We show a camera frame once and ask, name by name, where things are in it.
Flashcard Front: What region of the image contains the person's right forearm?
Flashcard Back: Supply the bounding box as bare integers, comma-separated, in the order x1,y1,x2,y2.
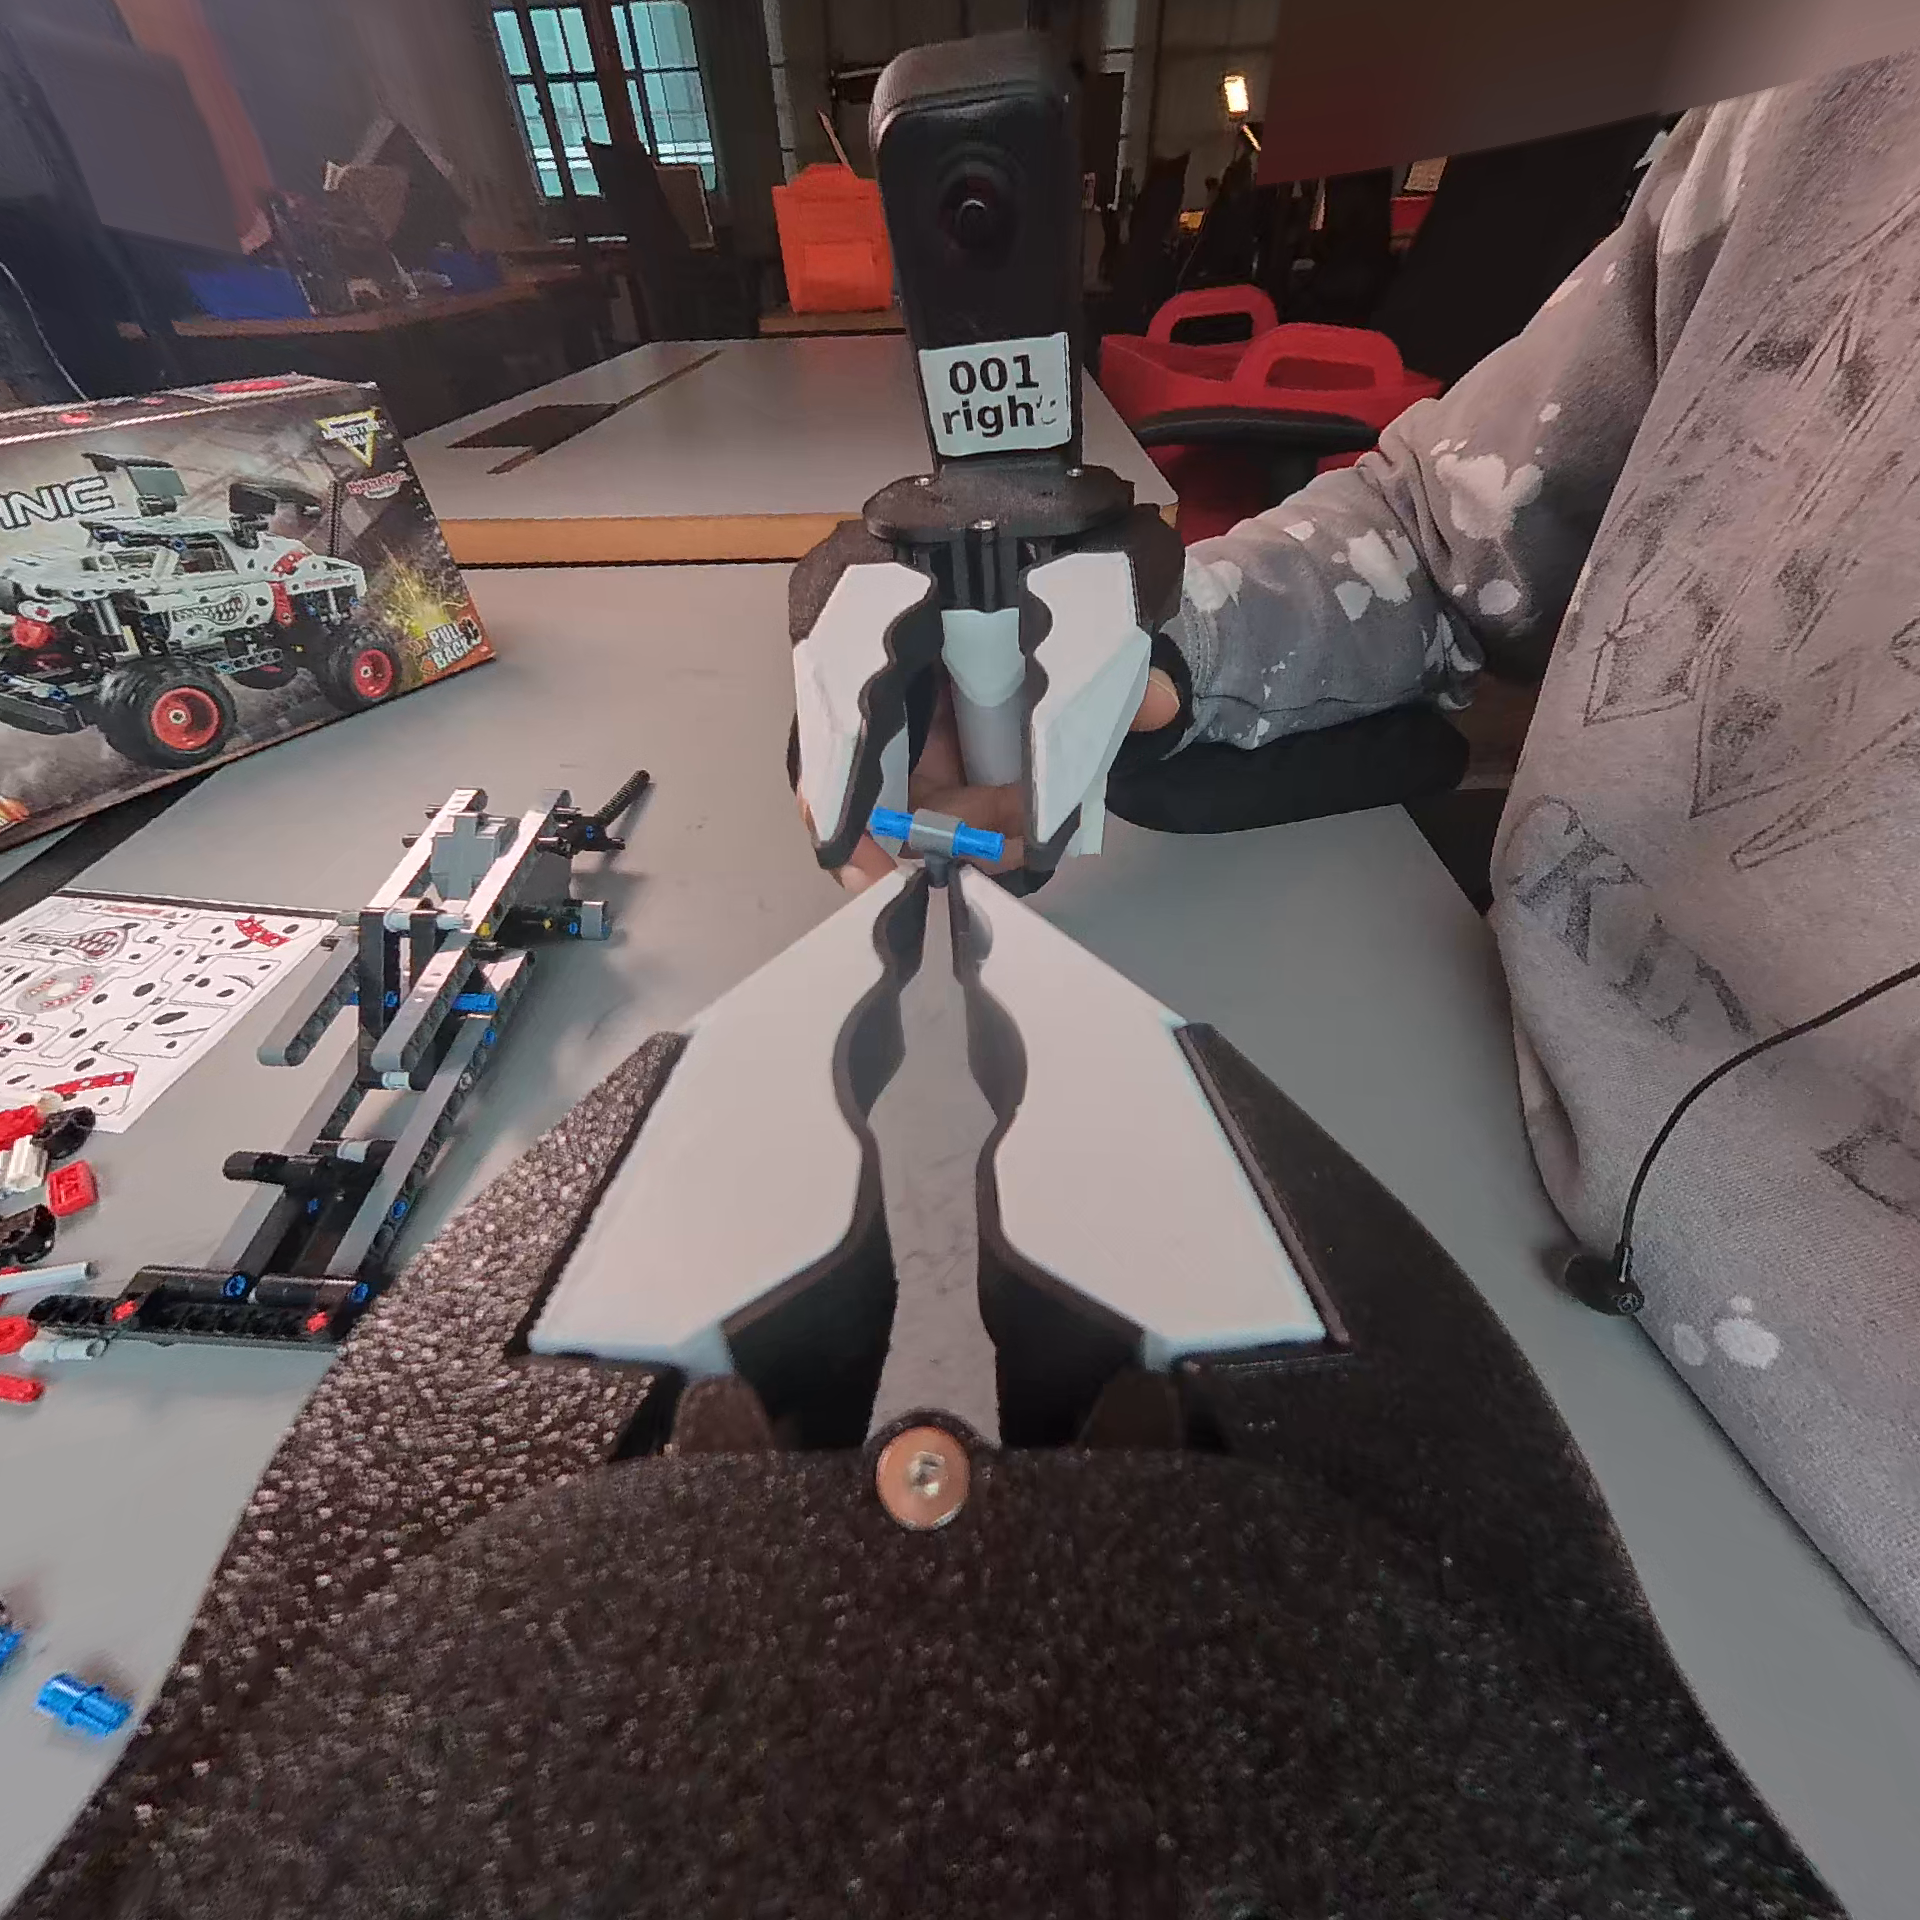
1157,286,1607,752

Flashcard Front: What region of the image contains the blue toy pin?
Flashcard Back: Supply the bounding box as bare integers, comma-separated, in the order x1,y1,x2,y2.
868,806,1010,878

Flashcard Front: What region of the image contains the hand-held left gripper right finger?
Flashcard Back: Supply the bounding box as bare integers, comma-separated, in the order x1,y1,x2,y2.
955,872,1331,1359

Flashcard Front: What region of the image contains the pile of red white bricks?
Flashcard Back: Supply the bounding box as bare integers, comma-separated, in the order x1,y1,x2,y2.
0,1096,107,1414

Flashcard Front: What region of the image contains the toy truck cardboard box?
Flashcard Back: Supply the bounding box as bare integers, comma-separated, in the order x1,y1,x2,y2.
0,374,500,849

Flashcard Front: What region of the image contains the orange plastic crate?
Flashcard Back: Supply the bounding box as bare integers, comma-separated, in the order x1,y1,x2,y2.
773,168,895,319

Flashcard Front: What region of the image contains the grey desk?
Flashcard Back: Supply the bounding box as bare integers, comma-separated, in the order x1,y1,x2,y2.
0,556,1920,1920

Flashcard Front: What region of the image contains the grey table with wooden edge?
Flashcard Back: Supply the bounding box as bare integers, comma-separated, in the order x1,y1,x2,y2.
406,337,1176,571

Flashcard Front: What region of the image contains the white sticker sheet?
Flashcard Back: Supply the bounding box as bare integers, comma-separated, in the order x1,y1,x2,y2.
0,892,341,1136

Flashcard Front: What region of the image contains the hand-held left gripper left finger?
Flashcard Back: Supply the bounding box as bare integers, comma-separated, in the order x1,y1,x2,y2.
532,872,933,1368

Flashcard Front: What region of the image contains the grey toy brick chassis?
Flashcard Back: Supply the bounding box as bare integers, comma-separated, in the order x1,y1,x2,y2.
106,772,656,1346

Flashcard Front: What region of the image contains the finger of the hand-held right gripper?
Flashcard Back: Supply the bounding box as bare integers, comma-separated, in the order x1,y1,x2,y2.
799,560,955,876
1026,556,1164,867

